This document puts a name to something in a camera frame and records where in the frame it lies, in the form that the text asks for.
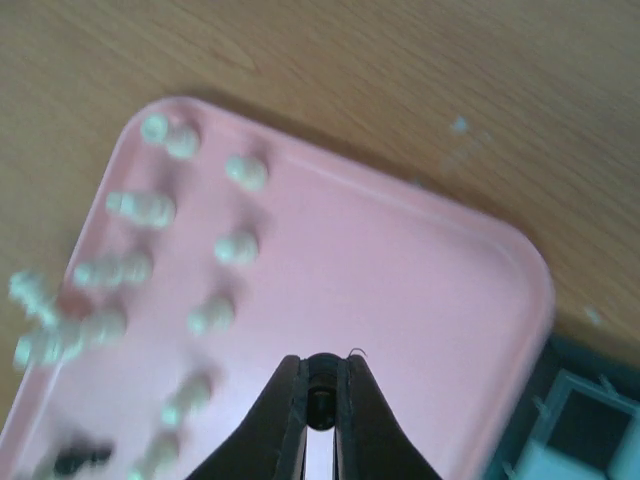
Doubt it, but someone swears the white pawn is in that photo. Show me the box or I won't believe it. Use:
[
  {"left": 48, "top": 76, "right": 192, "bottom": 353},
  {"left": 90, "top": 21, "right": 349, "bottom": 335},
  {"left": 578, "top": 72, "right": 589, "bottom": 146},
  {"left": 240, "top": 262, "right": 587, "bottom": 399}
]
[
  {"left": 225, "top": 155, "right": 268, "bottom": 191},
  {"left": 214, "top": 231, "right": 259, "bottom": 265},
  {"left": 161, "top": 375, "right": 212, "bottom": 427},
  {"left": 187, "top": 296, "right": 235, "bottom": 335}
]

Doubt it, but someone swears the white bishop chess piece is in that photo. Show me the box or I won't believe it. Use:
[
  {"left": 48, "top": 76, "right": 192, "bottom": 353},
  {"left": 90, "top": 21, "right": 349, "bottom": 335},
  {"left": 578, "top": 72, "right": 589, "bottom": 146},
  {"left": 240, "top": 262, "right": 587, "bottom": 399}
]
[{"left": 72, "top": 252, "right": 153, "bottom": 288}]

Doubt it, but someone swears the pink plastic tray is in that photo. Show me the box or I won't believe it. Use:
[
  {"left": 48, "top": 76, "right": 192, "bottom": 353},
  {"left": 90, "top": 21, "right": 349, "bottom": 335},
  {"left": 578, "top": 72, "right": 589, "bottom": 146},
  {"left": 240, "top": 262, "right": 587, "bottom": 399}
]
[{"left": 1, "top": 97, "right": 554, "bottom": 479}]

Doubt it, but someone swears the white rook chess piece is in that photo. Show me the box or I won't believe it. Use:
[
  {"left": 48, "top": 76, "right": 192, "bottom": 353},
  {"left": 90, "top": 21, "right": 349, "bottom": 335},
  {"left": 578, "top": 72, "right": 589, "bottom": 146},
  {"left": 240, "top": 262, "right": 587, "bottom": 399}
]
[{"left": 140, "top": 113, "right": 200, "bottom": 160}]

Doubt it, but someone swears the white knight chess piece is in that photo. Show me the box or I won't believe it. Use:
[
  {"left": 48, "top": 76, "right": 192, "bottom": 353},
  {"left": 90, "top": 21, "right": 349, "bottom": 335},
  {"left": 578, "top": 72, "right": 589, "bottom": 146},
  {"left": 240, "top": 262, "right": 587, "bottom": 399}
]
[{"left": 105, "top": 191, "right": 176, "bottom": 229}]

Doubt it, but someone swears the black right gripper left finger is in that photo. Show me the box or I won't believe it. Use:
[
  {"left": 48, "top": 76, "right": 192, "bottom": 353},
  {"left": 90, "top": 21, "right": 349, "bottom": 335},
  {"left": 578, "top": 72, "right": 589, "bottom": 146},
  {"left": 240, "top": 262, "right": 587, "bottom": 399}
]
[{"left": 188, "top": 355, "right": 306, "bottom": 480}]

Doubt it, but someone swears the black pawn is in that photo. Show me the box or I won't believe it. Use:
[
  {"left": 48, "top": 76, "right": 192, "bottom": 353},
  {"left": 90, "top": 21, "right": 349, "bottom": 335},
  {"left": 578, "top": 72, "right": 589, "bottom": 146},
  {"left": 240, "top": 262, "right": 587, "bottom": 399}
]
[
  {"left": 307, "top": 353, "right": 340, "bottom": 431},
  {"left": 52, "top": 444, "right": 114, "bottom": 478}
]

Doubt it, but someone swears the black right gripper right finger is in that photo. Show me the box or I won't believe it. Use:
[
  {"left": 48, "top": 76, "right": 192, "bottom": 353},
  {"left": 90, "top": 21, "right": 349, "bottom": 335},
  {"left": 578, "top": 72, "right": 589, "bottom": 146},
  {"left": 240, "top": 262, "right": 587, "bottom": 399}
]
[{"left": 333, "top": 355, "right": 440, "bottom": 480}]

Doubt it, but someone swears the white queen chess piece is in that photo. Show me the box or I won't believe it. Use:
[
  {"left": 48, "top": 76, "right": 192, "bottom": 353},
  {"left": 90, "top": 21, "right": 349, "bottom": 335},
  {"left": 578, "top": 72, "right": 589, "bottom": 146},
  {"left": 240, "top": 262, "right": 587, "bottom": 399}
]
[{"left": 13, "top": 310, "right": 127, "bottom": 369}]

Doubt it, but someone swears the white king chess piece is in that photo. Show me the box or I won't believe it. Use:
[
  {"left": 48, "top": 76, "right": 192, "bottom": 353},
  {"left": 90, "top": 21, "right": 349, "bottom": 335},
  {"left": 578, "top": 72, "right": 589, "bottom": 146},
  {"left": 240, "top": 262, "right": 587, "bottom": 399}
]
[{"left": 9, "top": 270, "right": 63, "bottom": 328}]

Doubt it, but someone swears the black and white chessboard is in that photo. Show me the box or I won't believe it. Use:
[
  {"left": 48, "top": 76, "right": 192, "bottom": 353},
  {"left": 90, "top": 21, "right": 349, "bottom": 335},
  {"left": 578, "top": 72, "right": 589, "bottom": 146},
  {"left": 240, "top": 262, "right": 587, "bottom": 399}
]
[{"left": 483, "top": 335, "right": 639, "bottom": 480}]

